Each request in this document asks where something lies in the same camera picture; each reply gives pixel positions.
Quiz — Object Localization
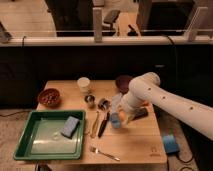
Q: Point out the blue plastic cup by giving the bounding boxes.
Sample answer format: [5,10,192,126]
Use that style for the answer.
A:
[110,113,121,129]

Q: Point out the tipped metal cup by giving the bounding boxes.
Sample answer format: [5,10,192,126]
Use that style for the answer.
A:
[98,98,110,111]

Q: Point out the red bowl with beads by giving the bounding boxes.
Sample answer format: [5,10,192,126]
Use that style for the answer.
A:
[37,88,61,107]

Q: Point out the black rectangular block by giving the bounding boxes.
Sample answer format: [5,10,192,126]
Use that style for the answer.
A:
[133,108,148,120]

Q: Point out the white paper cup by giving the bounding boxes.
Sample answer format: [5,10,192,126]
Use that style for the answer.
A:
[77,77,90,94]

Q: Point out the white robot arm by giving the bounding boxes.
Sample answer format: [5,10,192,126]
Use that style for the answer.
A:
[120,72,213,140]

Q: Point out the blue device on floor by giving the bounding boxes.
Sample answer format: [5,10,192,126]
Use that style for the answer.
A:
[162,135,180,154]

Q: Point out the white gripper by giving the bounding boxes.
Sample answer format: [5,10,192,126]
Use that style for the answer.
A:
[119,93,142,124]

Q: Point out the silver fork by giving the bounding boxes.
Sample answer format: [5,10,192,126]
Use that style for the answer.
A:
[89,146,120,161]

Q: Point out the small metal cup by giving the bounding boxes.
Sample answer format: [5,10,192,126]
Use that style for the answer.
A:
[84,95,95,108]

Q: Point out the purple bowl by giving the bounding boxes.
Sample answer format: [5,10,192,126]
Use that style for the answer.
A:
[115,75,133,94]

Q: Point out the orange apple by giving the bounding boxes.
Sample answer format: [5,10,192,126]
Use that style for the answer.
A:
[119,111,126,122]

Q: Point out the black office chair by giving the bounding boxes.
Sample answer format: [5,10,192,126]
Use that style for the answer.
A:
[102,10,120,36]

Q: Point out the blue sponge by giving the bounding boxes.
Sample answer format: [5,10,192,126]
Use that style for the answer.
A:
[61,116,80,138]

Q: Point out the white railing bar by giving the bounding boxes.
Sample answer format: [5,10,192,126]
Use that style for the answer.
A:
[0,35,213,47]

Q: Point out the wooden handled utensil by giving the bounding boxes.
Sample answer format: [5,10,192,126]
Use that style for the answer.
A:
[90,111,100,138]

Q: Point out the green plastic tray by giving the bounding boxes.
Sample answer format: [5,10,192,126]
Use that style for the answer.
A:
[14,110,86,161]

